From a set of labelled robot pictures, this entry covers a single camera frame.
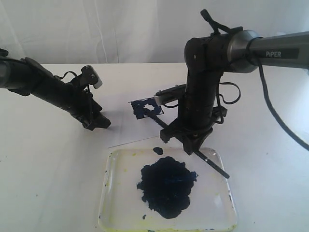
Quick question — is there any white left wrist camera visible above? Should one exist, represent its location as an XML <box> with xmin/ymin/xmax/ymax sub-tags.
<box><xmin>80</xmin><ymin>65</ymin><xmax>102</xmax><ymax>89</ymax></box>

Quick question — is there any black paint brush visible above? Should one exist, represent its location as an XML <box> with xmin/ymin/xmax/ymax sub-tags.
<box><xmin>143</xmin><ymin>108</ymin><xmax>230</xmax><ymax>179</ymax></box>

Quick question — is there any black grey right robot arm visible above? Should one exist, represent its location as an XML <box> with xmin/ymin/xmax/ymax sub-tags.
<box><xmin>154</xmin><ymin>29</ymin><xmax>309</xmax><ymax>154</ymax></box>

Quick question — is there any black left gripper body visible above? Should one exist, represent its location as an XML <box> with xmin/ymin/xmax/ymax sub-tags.
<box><xmin>67</xmin><ymin>87</ymin><xmax>97</xmax><ymax>130</ymax></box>

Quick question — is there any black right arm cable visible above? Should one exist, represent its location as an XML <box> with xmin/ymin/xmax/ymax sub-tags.
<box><xmin>200</xmin><ymin>9</ymin><xmax>309</xmax><ymax>153</ymax></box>

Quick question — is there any left camera cable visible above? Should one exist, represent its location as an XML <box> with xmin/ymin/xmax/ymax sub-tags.
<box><xmin>54</xmin><ymin>71</ymin><xmax>82</xmax><ymax>82</ymax></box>

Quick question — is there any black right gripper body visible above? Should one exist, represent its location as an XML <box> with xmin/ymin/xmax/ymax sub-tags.
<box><xmin>169</xmin><ymin>101</ymin><xmax>227</xmax><ymax>140</ymax></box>

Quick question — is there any white backdrop curtain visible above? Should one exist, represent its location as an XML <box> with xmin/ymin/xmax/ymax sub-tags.
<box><xmin>0</xmin><ymin>0</ymin><xmax>309</xmax><ymax>64</ymax></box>

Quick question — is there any clear plastic tray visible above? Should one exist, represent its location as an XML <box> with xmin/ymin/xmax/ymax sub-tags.
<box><xmin>98</xmin><ymin>147</ymin><xmax>237</xmax><ymax>232</ymax></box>

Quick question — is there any white paper with black square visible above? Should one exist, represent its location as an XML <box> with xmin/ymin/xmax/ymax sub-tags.
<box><xmin>107</xmin><ymin>96</ymin><xmax>177</xmax><ymax>148</ymax></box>

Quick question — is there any dark blue paint blob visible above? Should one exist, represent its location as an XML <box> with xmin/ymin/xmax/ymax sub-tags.
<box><xmin>137</xmin><ymin>156</ymin><xmax>198</xmax><ymax>219</ymax></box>

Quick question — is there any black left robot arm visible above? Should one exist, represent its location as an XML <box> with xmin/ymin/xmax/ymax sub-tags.
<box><xmin>0</xmin><ymin>49</ymin><xmax>111</xmax><ymax>131</ymax></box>

